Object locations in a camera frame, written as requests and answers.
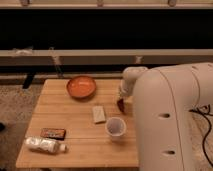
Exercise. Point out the white sponge block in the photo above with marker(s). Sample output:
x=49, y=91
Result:
x=98, y=114

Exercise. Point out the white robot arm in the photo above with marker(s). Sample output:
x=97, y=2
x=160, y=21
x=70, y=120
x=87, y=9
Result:
x=162, y=98

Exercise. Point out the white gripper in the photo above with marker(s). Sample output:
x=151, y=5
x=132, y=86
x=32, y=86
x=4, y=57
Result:
x=130, y=75

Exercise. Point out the clear plastic water bottle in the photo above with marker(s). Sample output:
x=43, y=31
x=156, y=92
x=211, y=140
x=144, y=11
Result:
x=45, y=145

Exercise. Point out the orange bowl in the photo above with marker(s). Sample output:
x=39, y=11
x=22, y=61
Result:
x=81, y=86

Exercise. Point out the dark snack bar packet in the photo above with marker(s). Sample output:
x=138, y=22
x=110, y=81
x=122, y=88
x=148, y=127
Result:
x=58, y=134

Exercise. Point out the clear plastic cup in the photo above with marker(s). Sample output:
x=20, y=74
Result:
x=115, y=128

